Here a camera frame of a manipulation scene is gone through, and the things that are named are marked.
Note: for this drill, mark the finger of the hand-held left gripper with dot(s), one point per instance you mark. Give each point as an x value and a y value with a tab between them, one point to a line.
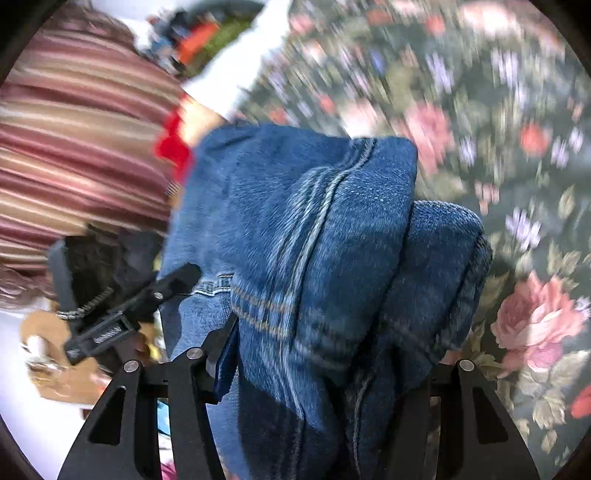
178	279

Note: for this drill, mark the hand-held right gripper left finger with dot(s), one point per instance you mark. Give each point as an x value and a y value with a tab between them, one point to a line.
210	344

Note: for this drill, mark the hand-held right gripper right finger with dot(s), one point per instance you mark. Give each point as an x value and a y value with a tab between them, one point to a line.
455	406

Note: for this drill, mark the blue denim jeans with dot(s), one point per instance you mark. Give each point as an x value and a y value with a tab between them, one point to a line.
300	230

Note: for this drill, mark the brown cardboard piece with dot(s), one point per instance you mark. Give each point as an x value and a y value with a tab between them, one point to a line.
60	369

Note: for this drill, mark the person's striped shirt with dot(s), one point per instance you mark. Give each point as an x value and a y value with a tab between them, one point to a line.
78	138

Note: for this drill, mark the red and white cloth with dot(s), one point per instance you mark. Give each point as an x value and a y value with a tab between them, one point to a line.
231	69

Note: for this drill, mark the pile of colourful clutter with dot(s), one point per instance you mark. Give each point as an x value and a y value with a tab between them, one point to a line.
198	32

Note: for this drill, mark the floral bedspread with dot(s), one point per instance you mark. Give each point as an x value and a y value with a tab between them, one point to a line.
508	138

